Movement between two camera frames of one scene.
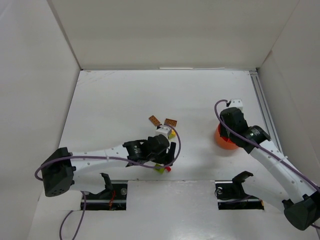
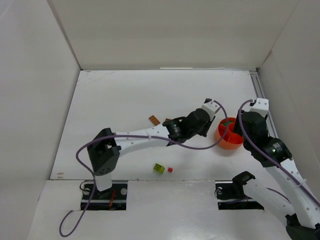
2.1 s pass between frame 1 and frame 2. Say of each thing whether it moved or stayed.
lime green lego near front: stayed
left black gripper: moved
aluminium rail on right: stayed
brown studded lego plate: stayed
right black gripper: moved
